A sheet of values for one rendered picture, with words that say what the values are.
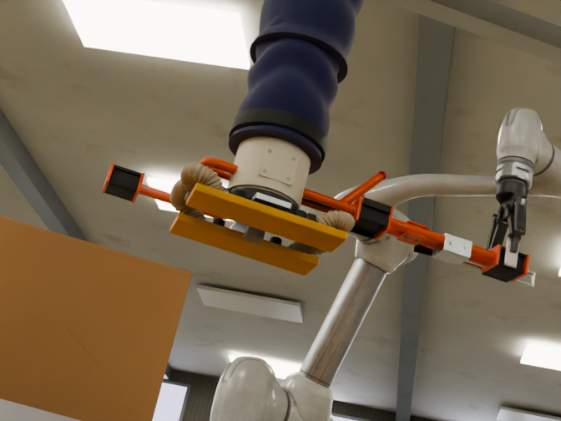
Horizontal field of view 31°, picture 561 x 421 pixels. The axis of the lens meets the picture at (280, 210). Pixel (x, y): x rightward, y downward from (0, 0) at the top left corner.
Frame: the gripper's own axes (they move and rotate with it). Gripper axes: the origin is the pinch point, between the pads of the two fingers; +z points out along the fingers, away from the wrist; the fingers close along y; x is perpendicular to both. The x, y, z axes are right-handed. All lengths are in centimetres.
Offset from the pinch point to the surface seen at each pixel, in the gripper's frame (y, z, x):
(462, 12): -156, -183, 36
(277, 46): 9, -30, -66
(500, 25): -156, -183, 54
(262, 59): 7, -27, -69
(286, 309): -875, -261, 147
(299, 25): 11, -36, -63
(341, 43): 9, -37, -52
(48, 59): -496, -270, -159
